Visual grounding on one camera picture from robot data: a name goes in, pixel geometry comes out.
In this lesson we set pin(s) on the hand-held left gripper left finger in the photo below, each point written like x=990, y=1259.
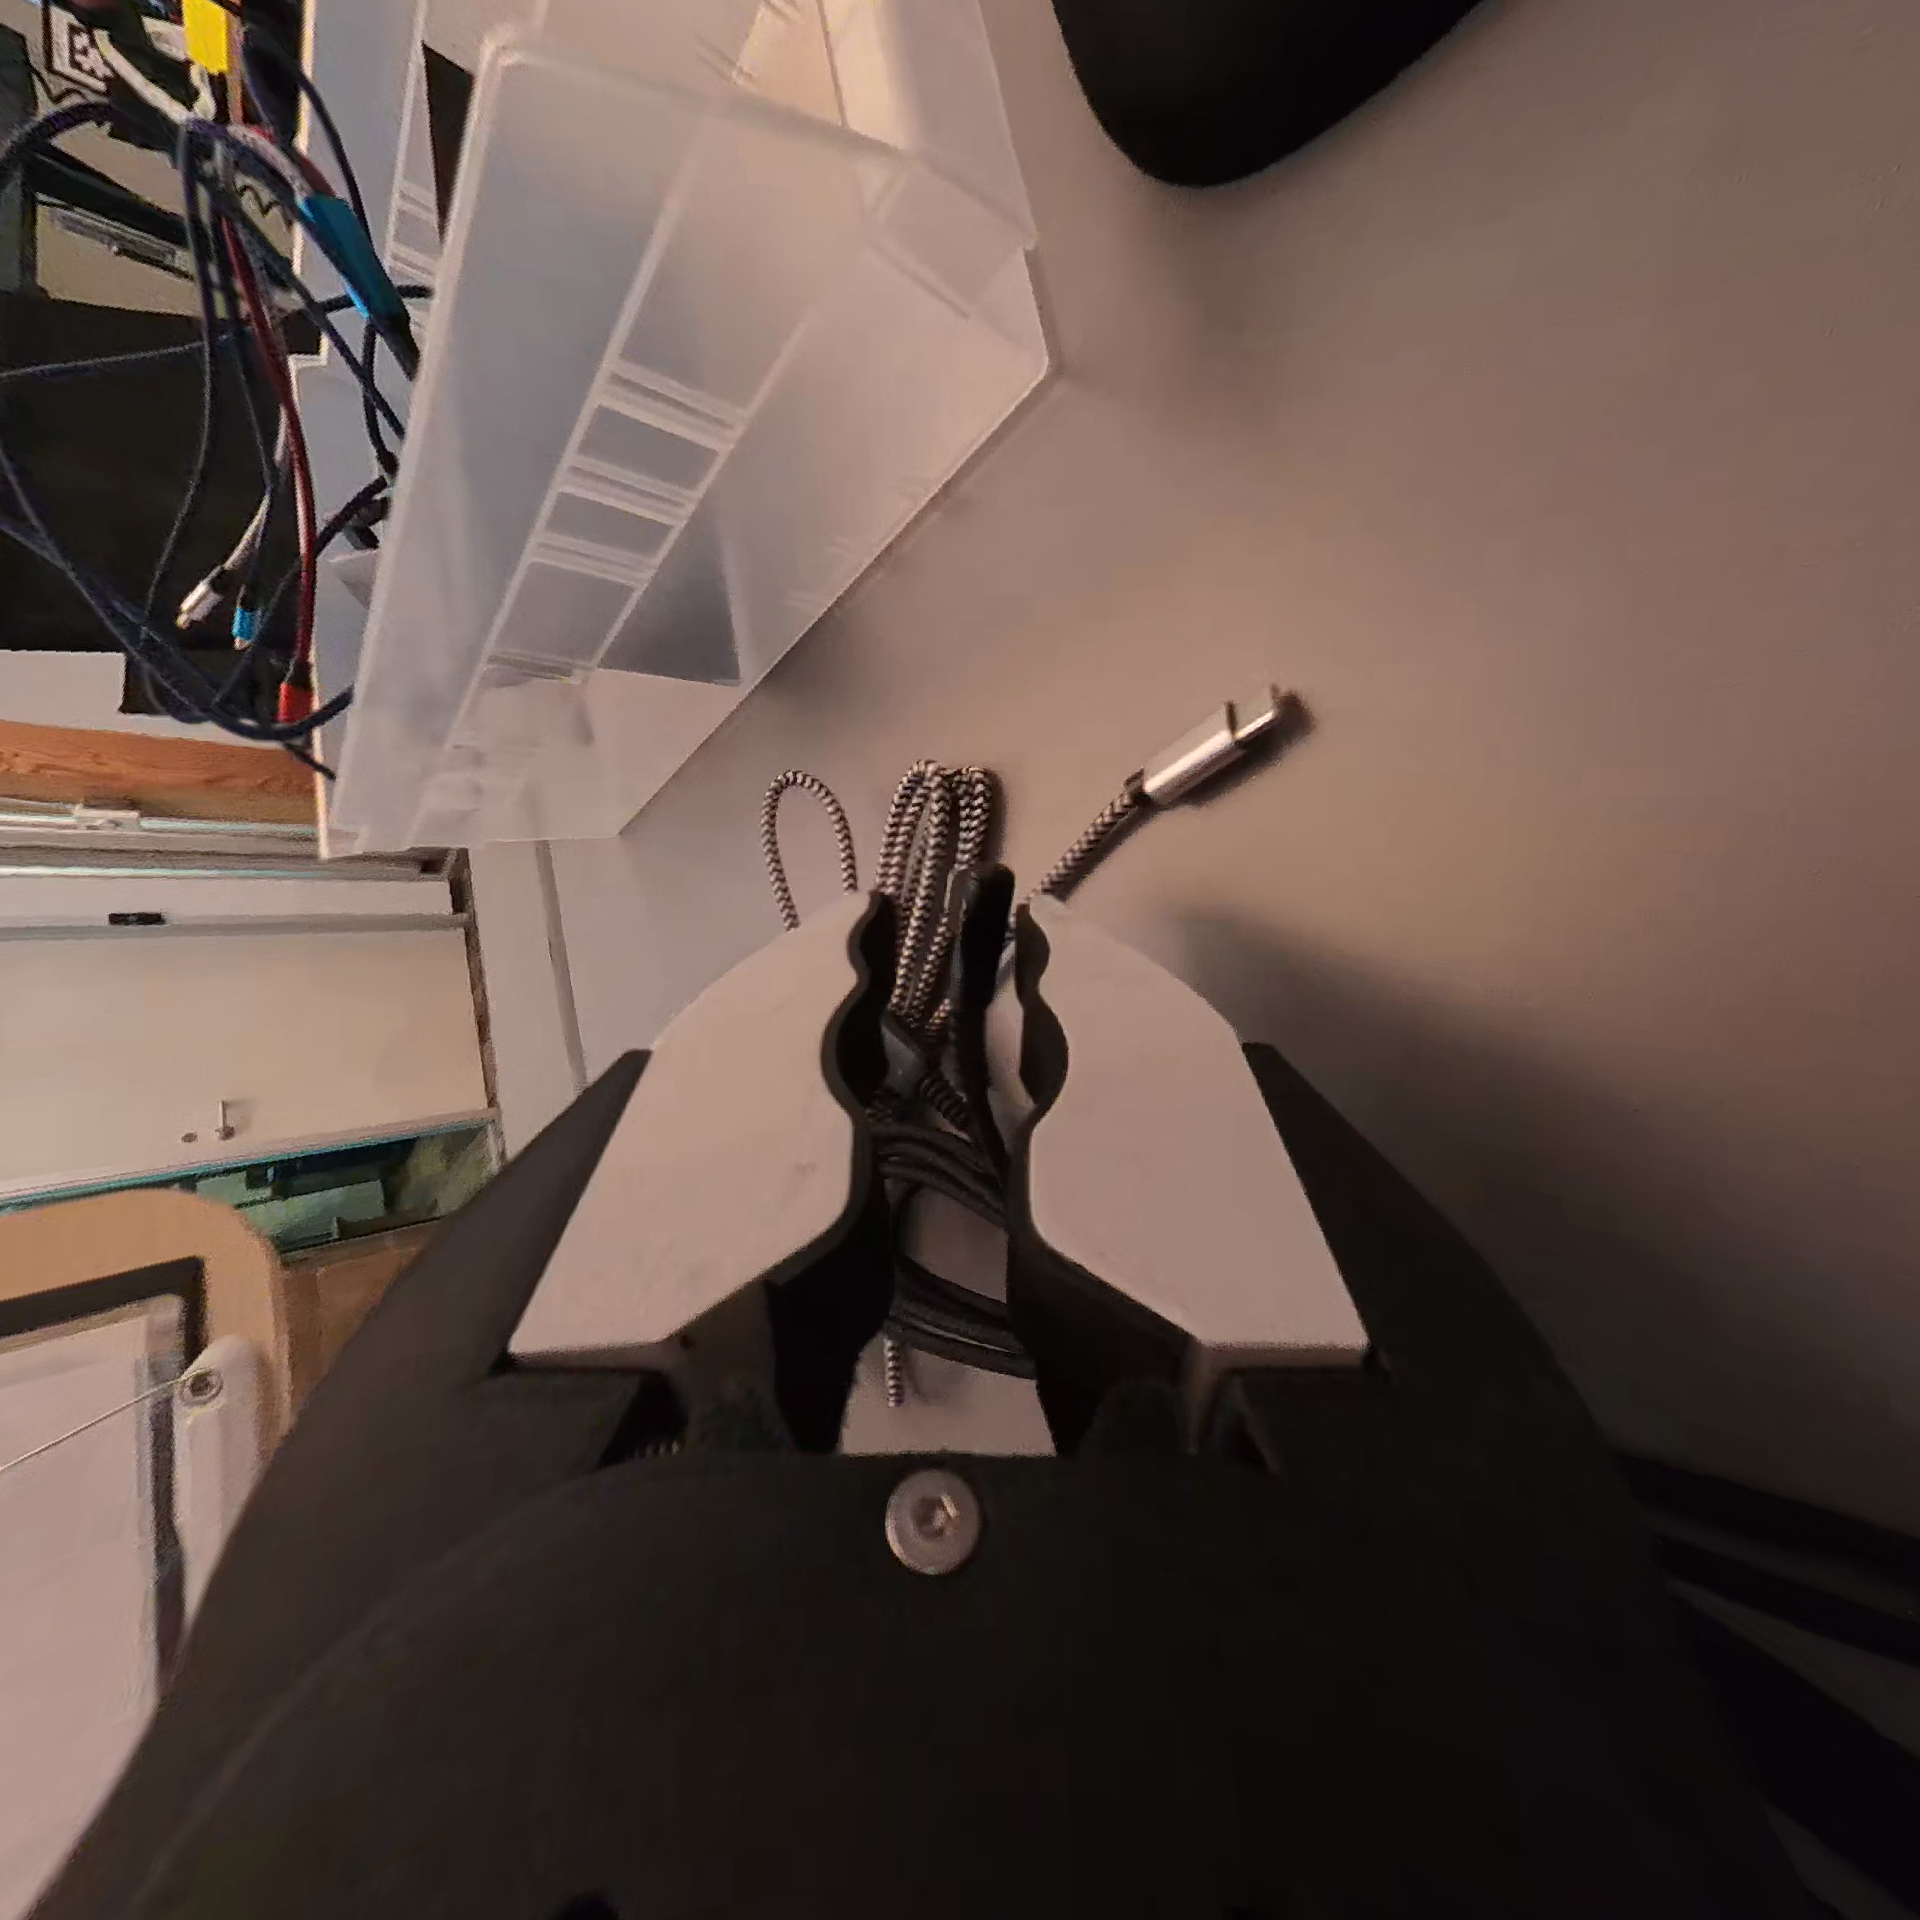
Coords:
x=705, y=1185

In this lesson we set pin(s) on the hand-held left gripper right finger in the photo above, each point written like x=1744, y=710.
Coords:
x=1184, y=1185

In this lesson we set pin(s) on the clear plastic bin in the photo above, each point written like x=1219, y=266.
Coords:
x=630, y=299

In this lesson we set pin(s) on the white cabinet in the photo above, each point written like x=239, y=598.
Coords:
x=225, y=1020

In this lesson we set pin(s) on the framed marker tag sign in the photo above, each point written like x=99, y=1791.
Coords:
x=89, y=44

